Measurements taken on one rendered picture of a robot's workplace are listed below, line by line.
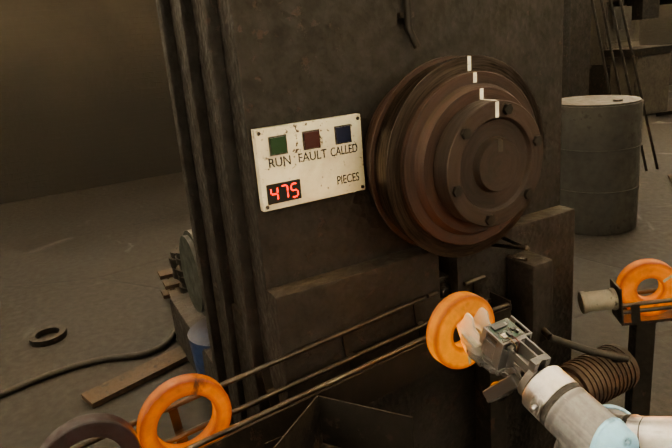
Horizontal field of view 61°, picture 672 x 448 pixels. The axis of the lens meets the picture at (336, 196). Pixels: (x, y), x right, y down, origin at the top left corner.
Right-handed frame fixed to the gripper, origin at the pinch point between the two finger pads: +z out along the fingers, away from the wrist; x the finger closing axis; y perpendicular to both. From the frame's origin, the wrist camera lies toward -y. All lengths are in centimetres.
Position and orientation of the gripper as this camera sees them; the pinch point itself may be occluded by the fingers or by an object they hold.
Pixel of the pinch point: (461, 321)
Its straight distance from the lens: 118.8
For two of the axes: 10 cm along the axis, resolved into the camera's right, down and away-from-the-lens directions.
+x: -8.8, 2.1, -4.4
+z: -4.8, -4.5, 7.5
